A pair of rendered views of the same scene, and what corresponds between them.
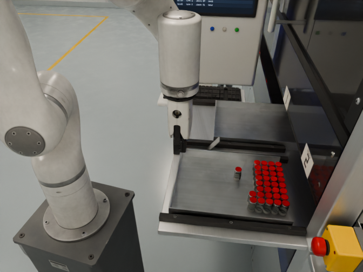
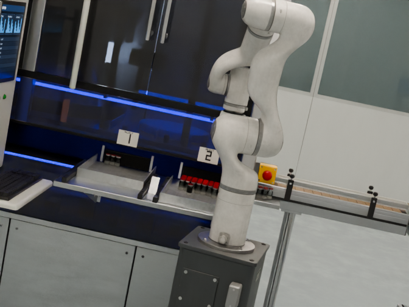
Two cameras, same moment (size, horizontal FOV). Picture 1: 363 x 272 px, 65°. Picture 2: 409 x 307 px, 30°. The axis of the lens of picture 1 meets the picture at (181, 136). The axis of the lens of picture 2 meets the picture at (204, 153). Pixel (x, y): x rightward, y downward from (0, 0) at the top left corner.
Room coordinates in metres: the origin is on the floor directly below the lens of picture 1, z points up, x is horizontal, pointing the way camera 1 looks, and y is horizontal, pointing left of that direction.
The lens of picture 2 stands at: (0.83, 2.72, 1.56)
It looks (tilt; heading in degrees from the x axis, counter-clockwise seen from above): 10 degrees down; 266
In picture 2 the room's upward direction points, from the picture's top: 12 degrees clockwise
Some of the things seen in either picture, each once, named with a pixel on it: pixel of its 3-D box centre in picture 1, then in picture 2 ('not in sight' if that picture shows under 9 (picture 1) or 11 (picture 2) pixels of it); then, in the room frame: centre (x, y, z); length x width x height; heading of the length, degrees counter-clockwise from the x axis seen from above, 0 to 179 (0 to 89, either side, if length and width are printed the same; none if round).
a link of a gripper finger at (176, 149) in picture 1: (179, 144); not in sight; (0.54, 0.01, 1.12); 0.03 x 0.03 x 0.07; 83
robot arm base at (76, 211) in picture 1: (70, 193); (231, 216); (0.52, 0.31, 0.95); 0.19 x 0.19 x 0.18
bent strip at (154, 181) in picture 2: (199, 143); (151, 187); (0.79, -0.07, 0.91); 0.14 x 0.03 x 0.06; 83
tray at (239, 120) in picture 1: (256, 123); (118, 170); (0.93, -0.30, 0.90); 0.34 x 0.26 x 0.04; 83
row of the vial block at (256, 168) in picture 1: (257, 184); (201, 188); (0.59, -0.24, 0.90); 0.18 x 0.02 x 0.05; 172
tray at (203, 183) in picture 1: (229, 183); (198, 195); (0.61, -0.15, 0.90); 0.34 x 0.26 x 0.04; 82
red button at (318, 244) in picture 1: (321, 246); (267, 175); (0.34, -0.30, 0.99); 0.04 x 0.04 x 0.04; 83
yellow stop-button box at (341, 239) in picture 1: (343, 249); (266, 173); (0.33, -0.35, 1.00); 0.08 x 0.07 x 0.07; 83
